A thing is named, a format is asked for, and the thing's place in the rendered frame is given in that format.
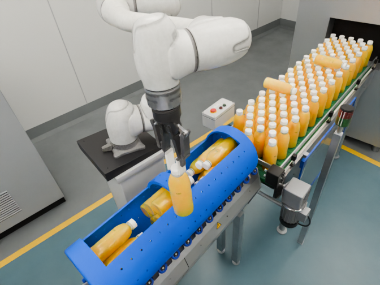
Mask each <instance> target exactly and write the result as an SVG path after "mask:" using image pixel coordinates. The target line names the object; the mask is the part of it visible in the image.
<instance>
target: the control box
mask: <svg viewBox="0 0 380 285"><path fill-rule="evenodd" d="M220 102H221V103H220ZM218 103H219V104H218ZM224 103H225V104H226V106H223V104H224ZM234 105H235V103H234V102H231V101H229V100H226V99H224V98H221V99H220V100H219V101H217V102H216V103H214V104H213V105H211V106H210V107H209V108H207V109H206V110H205V111H203V112H202V123H203V126H205V127H208V128H210V129H212V130H214V129H216V128H217V127H219V126H222V125H223V124H225V123H226V122H227V121H228V120H229V119H231V118H232V117H233V116H234ZM215 106H216V107H215ZM220 106H222V107H223V108H222V109H219V107H220ZM212 108H215V109H216V111H215V112H211V111H210V109H212Z"/></svg>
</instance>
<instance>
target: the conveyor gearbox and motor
mask: <svg viewBox="0 0 380 285"><path fill-rule="evenodd" d="M311 189H312V188H311V185H309V184H307V183H305V182H303V181H301V180H299V179H297V178H295V177H293V178H292V179H291V180H290V181H289V182H287V183H286V184H285V185H284V186H283V188H282V198H281V202H282V208H281V211H280V217H279V220H280V222H281V224H282V225H283V226H284V227H287V228H294V227H296V226H297V225H298V224H299V225H301V226H304V227H308V226H309V225H310V223H311V220H310V218H309V213H310V210H311V209H310V208H308V207H307V200H308V197H309V194H310V190H311ZM307 218H308V219H309V224H308V225H303V224H300V223H299V221H301V222H303V223H304V222H305V221H306V219H307Z"/></svg>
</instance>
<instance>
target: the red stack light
mask: <svg viewBox="0 0 380 285"><path fill-rule="evenodd" d="M353 112H354V111H353ZM353 112H350V113H347V112H344V111H342V110H341V109H340V108H339V111H338V117H340V118H342V119H351V118H352V115H353Z"/></svg>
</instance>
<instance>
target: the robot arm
mask: <svg viewBox="0 0 380 285"><path fill-rule="evenodd" d="M181 6H182V2H181V0H96V8H97V11H98V13H99V15H100V17H101V18H102V20H104V21H105V22H107V24H109V25H111V26H113V27H117V28H118V29H121V30H123V31H126V32H131V33H132V48H133V56H134V60H135V65H136V69H137V73H138V75H139V77H140V79H141V81H142V83H143V86H144V91H145V94H144V95H143V96H142V98H141V102H140V104H138V105H133V104H132V103H130V102H129V101H127V100H115V101H113V102H111V103H110V104H109V106H108V107H107V109H106V115H105V122H106V128H107V132H108V135H109V139H106V143H107V144H106V145H104V146H102V149H103V152H106V151H111V150H112V152H113V156H114V158H119V157H121V156H124V155H126V154H130V153H132V152H135V151H138V150H143V149H145V145H144V144H143V143H142V142H141V141H140V139H139V138H138V135H139V134H141V133H142V132H145V131H151V130H153V131H154V135H155V138H156V142H157V146H158V147H159V148H162V151H163V152H164V155H165V159H166V163H167V169H168V170H170V167H171V165H173V164H174V163H175V160H176V166H177V169H178V175H179V176H181V175H182V174H184V173H185V172H186V161H185V160H186V159H187V158H188V157H189V156H190V155H191V154H190V144H189V134H190V132H191V131H190V130H189V129H187V130H185V129H184V128H183V127H182V124H181V122H180V117H181V114H182V112H181V107H180V104H181V102H182V92H181V83H180V79H181V78H183V77H185V76H187V75H188V74H191V73H193V72H197V71H206V70H211V69H214V68H218V67H222V66H225V65H227V64H230V63H232V62H234V61H236V60H238V59H240V58H241V57H243V56H244V55H245V54H246V53H247V52H248V49H249V48H250V46H251V42H252V35H251V30H250V28H249V26H248V24H246V22H245V21H243V20H241V19H238V18H233V17H226V18H224V17H222V16H206V15H202V16H198V17H196V18H194V19H189V18H181V17H176V16H177V15H178V13H179V12H180V9H181ZM170 140H172V143H173V145H174V149H175V152H176V155H177V157H176V158H174V152H173V148H171V147H172V146H171V145H170Z"/></svg>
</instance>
